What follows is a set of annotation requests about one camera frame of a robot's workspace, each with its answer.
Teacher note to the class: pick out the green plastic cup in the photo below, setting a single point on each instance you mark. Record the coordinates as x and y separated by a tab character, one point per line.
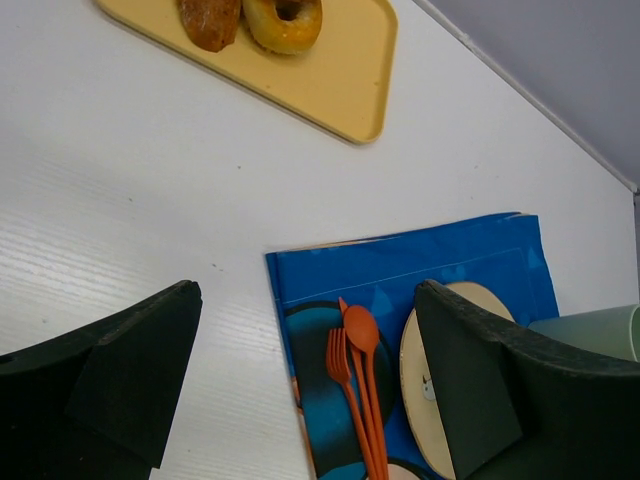
613	332

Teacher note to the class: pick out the blue cartoon placemat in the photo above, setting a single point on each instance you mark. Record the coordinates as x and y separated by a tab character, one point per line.
502	252

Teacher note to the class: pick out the golden bagel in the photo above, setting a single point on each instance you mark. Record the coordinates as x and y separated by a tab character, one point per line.
284	27

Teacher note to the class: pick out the brown glazed pastry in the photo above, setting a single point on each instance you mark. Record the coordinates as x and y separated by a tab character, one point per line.
210	24

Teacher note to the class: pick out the yellow plastic tray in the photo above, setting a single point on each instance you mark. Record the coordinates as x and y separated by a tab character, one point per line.
341	84

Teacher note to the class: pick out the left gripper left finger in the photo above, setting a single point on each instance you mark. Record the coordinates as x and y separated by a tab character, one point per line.
98	402

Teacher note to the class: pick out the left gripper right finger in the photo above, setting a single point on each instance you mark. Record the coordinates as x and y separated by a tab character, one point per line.
515	404

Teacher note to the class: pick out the orange plastic fork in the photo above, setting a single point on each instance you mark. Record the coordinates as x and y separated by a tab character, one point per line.
338	368

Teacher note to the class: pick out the beige decorated plate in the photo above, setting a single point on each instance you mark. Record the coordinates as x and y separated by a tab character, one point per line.
420	403

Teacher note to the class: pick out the orange plastic spoon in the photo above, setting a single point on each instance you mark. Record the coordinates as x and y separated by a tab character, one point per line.
362	335

